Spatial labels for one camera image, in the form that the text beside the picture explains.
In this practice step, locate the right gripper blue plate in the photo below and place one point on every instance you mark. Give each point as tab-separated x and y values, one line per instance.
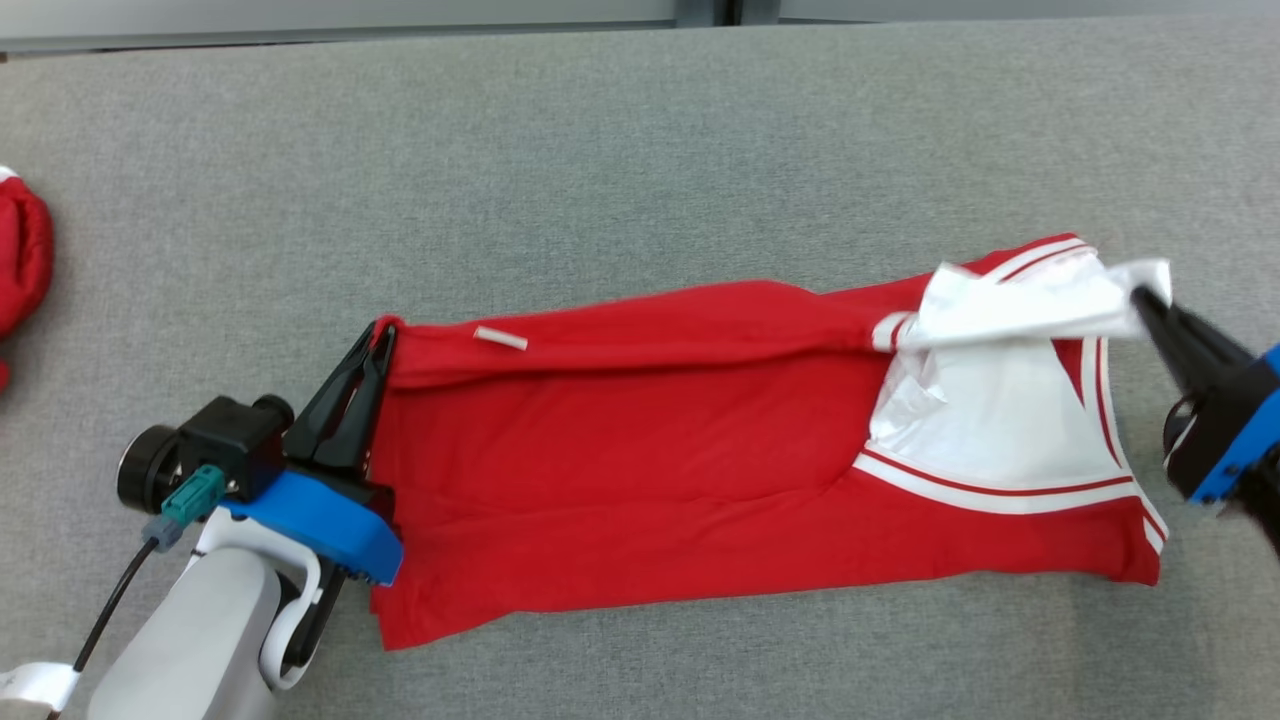
1245	430

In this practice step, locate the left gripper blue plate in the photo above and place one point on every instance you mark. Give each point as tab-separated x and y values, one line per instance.
330	525

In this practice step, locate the red jersey with striped trim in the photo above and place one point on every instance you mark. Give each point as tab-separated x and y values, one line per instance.
620	480

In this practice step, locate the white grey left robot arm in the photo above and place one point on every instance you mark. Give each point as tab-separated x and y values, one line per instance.
190	640

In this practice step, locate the red garment with white patch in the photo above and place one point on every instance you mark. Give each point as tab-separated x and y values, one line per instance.
20	260

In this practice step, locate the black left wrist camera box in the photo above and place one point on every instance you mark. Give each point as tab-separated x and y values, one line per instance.
235	440

